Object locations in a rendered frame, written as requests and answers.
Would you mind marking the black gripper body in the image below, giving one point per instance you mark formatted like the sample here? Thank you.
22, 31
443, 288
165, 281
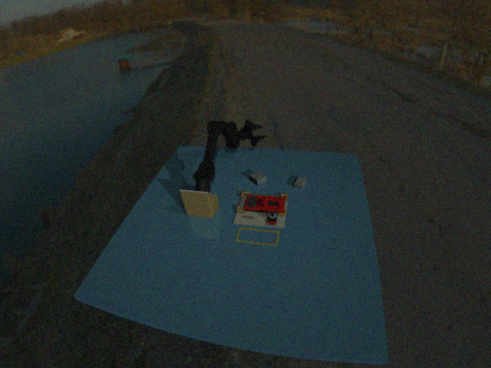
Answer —
247, 133

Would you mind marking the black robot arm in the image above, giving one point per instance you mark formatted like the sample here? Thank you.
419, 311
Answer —
206, 168

